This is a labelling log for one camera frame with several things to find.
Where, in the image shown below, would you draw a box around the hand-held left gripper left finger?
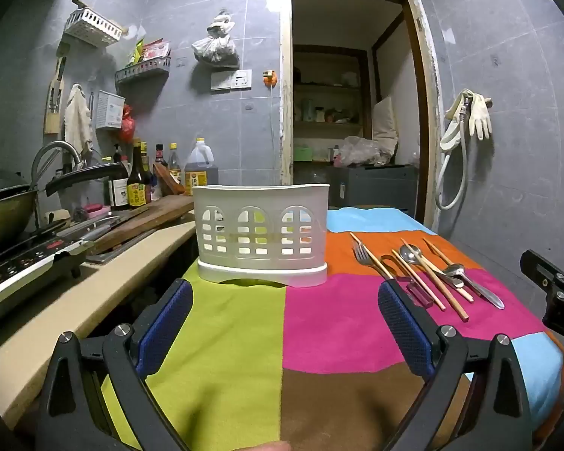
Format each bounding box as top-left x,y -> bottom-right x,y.
35,279 -> 194,451

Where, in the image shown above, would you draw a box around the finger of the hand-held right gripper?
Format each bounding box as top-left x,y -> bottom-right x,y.
521,248 -> 564,293

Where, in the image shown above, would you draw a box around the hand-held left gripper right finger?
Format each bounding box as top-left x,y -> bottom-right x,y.
379,279 -> 533,451

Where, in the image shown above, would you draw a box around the wooden chopstick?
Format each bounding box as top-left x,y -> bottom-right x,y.
400,238 -> 475,302
349,231 -> 448,313
391,249 -> 470,323
422,238 -> 456,267

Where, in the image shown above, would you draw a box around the silver table knife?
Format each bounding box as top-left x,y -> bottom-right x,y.
451,270 -> 505,311

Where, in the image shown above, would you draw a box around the gold handled spoon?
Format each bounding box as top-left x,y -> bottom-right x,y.
399,244 -> 466,290

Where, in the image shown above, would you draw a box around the silver spoon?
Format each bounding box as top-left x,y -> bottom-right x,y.
433,263 -> 467,289

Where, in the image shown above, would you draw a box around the white plastic utensil basket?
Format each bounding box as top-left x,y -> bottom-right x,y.
191,183 -> 331,288

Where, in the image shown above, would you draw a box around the colourful patchwork cloth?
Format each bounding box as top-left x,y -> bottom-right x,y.
101,206 -> 564,451

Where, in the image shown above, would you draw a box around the wooden cutting board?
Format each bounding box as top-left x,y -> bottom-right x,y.
88,194 -> 196,255

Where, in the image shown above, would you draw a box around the kitchen cleaver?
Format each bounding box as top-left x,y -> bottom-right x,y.
55,215 -> 124,241

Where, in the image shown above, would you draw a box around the dark bottle white label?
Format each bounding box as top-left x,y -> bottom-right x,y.
104,143 -> 130,212

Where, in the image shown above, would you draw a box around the soy sauce bottle yellow label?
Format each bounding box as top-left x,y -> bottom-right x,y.
126,138 -> 152,209

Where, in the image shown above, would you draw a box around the brown wooden spatula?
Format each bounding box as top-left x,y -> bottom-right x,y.
152,163 -> 187,196

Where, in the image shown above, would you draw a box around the grey cabinet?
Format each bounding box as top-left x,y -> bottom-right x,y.
331,164 -> 419,217

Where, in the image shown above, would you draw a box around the induction stove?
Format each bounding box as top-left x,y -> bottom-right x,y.
0,234 -> 96,321

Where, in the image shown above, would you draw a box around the large cooking wine jug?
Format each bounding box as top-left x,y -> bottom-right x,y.
183,137 -> 216,197

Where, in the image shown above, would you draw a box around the yellow capped bottle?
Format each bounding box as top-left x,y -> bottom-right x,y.
168,143 -> 183,185

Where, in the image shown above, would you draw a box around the cream rubber gloves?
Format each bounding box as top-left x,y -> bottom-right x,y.
467,89 -> 494,141

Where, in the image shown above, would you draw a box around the clear plastic bag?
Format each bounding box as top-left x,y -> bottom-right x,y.
340,136 -> 396,168

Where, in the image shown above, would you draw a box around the red plastic bag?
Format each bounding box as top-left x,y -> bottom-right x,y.
120,103 -> 136,142

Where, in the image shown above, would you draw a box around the metal faucet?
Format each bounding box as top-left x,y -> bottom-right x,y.
30,141 -> 83,194

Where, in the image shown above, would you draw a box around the beige pillow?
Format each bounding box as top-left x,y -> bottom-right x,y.
371,96 -> 400,157

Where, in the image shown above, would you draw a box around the beige dish towel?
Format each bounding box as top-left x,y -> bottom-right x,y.
64,83 -> 95,157

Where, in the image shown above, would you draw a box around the wooden knife holder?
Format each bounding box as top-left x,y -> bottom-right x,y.
44,42 -> 70,135

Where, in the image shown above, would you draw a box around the storage room shelf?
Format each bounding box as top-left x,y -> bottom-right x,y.
292,44 -> 373,171

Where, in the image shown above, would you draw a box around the seasoning packets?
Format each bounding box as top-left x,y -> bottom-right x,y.
127,38 -> 171,65

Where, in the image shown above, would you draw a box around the hanging plastic bag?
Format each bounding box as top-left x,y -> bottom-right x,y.
191,9 -> 240,68

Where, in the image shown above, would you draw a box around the white hose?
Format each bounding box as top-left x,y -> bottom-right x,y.
434,88 -> 476,210

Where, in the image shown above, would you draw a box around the black handled wok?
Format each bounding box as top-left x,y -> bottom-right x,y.
0,162 -> 130,251

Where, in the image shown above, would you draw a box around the white wall box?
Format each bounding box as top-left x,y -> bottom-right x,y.
95,90 -> 126,130

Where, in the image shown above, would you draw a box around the wooden door frame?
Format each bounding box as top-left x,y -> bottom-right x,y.
279,0 -> 446,236

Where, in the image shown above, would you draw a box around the grey wall basket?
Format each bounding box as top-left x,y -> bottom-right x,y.
115,54 -> 172,86

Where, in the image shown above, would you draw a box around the white wall basket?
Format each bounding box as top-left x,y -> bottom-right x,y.
63,7 -> 125,48

